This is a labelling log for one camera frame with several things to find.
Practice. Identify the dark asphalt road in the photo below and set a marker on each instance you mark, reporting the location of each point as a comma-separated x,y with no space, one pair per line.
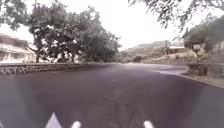
110,96

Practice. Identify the grassy hillside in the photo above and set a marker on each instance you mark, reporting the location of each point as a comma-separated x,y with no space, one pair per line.
150,50

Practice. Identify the row of trees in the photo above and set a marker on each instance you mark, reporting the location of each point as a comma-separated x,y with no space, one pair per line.
66,36

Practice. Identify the small distant building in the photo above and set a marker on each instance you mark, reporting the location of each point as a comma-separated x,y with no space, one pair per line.
176,49

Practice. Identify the robot's own part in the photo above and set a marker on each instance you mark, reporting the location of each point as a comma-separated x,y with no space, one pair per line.
148,124
76,125

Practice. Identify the overhanging tree branches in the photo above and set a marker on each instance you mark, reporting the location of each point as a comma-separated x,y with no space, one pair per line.
173,10

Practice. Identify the pale house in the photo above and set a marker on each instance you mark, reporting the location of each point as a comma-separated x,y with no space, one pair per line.
15,51

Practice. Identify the roadside bushes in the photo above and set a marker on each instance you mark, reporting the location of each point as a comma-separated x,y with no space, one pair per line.
206,35

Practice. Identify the low stone wall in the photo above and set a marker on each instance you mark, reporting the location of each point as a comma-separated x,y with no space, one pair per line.
36,68

